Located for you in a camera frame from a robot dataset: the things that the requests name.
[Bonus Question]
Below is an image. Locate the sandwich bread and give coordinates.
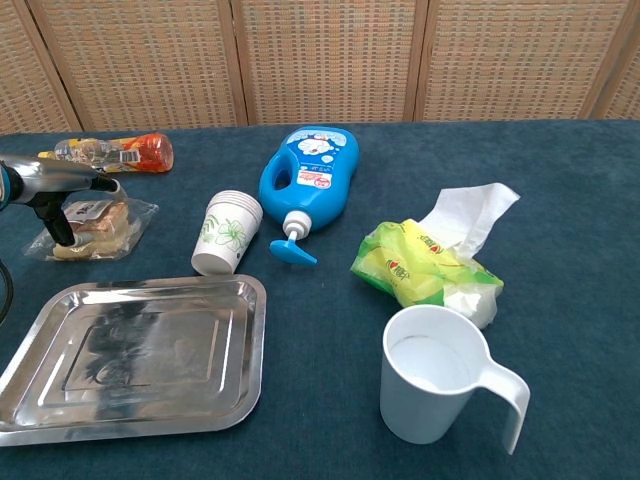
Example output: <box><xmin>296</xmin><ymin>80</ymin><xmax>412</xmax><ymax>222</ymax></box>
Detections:
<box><xmin>21</xmin><ymin>197</ymin><xmax>160</xmax><ymax>263</ymax></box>

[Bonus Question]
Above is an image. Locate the green yellow tissue pack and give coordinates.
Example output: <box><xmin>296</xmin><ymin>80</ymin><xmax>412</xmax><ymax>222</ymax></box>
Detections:
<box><xmin>350</xmin><ymin>218</ymin><xmax>505</xmax><ymax>331</ymax></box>

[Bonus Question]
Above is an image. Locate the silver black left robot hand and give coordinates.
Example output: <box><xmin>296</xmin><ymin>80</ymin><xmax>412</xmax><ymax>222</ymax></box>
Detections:
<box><xmin>0</xmin><ymin>154</ymin><xmax>129</xmax><ymax>247</ymax></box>

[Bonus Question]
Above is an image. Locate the black cable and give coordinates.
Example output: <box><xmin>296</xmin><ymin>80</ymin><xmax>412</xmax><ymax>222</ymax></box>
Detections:
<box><xmin>0</xmin><ymin>259</ymin><xmax>13</xmax><ymax>329</ymax></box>

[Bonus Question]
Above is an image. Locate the white tissue sheet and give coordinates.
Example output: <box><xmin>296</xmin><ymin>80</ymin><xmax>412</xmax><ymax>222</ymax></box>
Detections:
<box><xmin>419</xmin><ymin>182</ymin><xmax>521</xmax><ymax>251</ymax></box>

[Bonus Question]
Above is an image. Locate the floral paper cup stack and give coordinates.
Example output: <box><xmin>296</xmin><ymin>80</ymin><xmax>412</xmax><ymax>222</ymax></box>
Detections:
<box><xmin>191</xmin><ymin>189</ymin><xmax>264</xmax><ymax>277</ymax></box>

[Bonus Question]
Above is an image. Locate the silver metal tray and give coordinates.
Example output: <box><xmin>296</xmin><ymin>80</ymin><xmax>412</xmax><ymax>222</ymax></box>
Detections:
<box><xmin>0</xmin><ymin>273</ymin><xmax>268</xmax><ymax>448</ymax></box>

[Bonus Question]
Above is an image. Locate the wooden rattan folding screen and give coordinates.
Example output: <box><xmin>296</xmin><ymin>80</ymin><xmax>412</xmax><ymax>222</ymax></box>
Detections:
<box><xmin>0</xmin><ymin>0</ymin><xmax>640</xmax><ymax>134</ymax></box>

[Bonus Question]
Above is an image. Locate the white plastic handled mug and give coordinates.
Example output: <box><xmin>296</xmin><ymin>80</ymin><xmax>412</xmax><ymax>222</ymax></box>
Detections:
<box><xmin>379</xmin><ymin>304</ymin><xmax>531</xmax><ymax>456</ymax></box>

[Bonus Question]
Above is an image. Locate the clear drink bottle yellow cap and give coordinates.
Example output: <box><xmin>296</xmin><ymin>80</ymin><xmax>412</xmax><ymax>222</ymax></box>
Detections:
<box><xmin>38</xmin><ymin>132</ymin><xmax>175</xmax><ymax>175</ymax></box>

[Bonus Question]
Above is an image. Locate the blue cartoon pump bottle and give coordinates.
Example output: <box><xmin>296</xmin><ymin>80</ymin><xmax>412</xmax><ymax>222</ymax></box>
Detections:
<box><xmin>258</xmin><ymin>125</ymin><xmax>361</xmax><ymax>267</ymax></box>

